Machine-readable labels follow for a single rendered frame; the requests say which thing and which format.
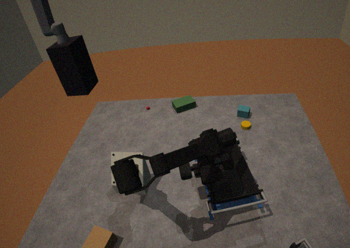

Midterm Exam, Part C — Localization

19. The small teal block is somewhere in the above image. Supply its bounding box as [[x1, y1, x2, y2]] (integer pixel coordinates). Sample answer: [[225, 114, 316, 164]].
[[237, 105, 250, 119]]

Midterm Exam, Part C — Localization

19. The yellow short cylinder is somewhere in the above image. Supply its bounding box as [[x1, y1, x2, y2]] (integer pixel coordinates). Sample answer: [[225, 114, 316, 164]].
[[241, 121, 251, 129]]

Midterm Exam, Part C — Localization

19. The blue plastic tray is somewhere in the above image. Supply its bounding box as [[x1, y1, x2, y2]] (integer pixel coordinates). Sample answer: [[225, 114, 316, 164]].
[[205, 185, 262, 220]]

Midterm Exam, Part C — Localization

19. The green rectangular block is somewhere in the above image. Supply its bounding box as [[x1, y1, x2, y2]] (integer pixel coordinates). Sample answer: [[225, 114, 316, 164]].
[[172, 95, 196, 113]]

